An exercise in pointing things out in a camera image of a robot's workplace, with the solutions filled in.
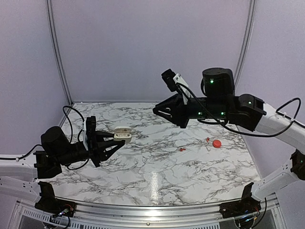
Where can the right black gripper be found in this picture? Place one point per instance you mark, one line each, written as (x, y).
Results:
(175, 103)

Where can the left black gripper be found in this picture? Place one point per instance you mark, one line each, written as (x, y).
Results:
(100, 151)

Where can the white earbuds charging case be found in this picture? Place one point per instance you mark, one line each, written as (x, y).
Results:
(123, 133)

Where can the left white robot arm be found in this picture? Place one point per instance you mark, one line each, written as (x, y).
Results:
(24, 175)

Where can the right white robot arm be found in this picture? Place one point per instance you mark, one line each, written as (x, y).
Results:
(220, 106)

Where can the red round cap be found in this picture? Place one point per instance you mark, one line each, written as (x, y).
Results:
(217, 143)

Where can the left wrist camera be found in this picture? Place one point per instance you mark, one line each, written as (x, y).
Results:
(88, 127)

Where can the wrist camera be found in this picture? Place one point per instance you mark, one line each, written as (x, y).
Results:
(176, 83)
(88, 127)

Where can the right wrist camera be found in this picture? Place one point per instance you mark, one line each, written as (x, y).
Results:
(176, 83)

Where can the aluminium front rail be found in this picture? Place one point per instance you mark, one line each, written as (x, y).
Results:
(102, 216)

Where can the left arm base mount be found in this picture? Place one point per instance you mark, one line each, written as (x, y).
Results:
(49, 203)

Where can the right aluminium frame post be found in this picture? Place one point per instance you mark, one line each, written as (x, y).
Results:
(246, 42)

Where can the aluminium frame post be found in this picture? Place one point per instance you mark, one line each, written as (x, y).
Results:
(246, 42)
(57, 53)

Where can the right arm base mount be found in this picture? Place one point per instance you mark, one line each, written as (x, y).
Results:
(246, 205)

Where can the left aluminium frame post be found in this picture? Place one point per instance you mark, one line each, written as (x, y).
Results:
(57, 53)

